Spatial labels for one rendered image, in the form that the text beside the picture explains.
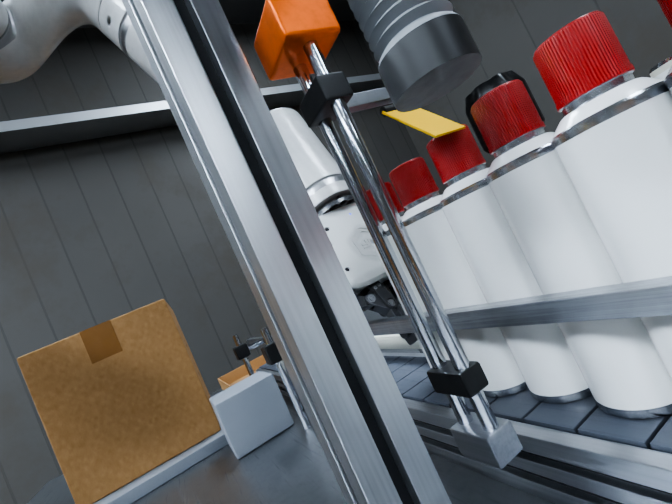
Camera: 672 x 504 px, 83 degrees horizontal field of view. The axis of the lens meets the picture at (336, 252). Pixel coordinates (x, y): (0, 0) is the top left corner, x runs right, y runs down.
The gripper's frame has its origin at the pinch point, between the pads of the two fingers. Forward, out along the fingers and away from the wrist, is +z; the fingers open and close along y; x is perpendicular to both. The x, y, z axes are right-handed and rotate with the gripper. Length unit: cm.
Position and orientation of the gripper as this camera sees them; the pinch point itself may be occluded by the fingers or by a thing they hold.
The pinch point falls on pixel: (409, 322)
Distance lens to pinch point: 42.6
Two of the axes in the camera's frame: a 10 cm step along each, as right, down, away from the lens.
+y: 8.2, -3.5, 4.5
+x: -2.2, 5.3, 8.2
